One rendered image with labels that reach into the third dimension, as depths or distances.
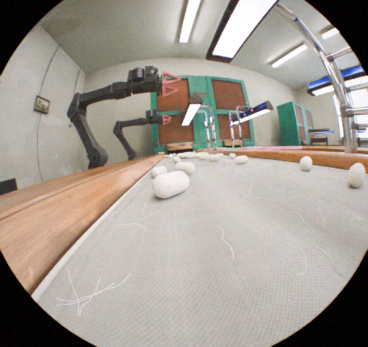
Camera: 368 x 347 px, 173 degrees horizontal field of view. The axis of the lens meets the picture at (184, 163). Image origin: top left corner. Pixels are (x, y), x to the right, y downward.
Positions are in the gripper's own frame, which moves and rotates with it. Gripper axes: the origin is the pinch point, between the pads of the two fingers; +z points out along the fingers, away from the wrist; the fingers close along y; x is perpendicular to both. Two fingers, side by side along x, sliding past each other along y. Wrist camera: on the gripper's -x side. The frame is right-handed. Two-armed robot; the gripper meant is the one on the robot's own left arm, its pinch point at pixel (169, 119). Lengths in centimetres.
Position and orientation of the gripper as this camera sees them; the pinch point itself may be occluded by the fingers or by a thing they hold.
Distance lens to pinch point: 112.4
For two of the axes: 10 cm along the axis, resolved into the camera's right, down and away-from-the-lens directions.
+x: 0.8, 9.9, 1.0
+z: 9.8, -0.9, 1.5
